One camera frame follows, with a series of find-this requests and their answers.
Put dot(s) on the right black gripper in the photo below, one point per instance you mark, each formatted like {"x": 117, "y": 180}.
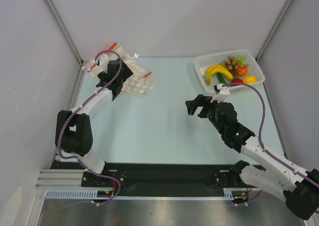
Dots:
{"x": 205, "y": 109}

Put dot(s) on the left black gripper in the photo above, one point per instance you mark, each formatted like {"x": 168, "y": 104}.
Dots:
{"x": 125, "y": 73}

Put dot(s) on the brown longan bunch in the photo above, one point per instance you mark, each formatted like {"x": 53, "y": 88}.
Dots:
{"x": 231, "y": 63}

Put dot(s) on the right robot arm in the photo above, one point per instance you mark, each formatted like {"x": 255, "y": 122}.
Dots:
{"x": 296, "y": 186}

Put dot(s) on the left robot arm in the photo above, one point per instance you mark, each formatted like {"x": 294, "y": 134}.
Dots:
{"x": 74, "y": 134}

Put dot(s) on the polka dot zip bag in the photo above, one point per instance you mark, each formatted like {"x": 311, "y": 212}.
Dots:
{"x": 139, "y": 83}

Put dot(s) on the green cucumber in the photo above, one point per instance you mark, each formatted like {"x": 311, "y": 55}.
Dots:
{"x": 221, "y": 78}

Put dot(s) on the yellow banana bunch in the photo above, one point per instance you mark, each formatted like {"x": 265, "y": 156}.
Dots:
{"x": 214, "y": 69}

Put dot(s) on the red pomegranate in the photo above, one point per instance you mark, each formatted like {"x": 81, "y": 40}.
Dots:
{"x": 236, "y": 82}

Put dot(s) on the orange fruit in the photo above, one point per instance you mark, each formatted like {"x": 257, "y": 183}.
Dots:
{"x": 241, "y": 71}

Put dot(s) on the yellow lemon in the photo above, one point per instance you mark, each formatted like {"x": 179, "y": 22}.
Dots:
{"x": 249, "y": 79}

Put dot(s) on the green celery stalk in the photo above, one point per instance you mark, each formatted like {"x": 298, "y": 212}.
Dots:
{"x": 239, "y": 59}

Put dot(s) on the white plastic basket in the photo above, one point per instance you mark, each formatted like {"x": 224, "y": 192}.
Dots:
{"x": 201, "y": 63}

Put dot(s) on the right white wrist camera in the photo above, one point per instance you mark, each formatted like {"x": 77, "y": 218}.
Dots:
{"x": 221, "y": 93}

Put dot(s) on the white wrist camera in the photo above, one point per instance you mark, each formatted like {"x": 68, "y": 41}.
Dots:
{"x": 221, "y": 93}
{"x": 102, "y": 64}

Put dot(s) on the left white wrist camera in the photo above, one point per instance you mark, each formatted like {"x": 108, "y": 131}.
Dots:
{"x": 102, "y": 64}

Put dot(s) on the left aluminium frame post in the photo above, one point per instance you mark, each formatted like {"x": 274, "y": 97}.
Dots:
{"x": 63, "y": 30}

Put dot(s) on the aluminium frame post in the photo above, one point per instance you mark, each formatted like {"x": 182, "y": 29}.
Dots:
{"x": 63, "y": 30}
{"x": 279, "y": 20}

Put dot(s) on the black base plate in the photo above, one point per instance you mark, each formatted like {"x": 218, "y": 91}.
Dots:
{"x": 166, "y": 180}

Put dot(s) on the white slotted cable duct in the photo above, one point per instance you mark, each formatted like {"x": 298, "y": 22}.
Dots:
{"x": 105, "y": 194}

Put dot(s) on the right aluminium frame post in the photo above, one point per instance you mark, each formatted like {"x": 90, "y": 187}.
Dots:
{"x": 279, "y": 20}

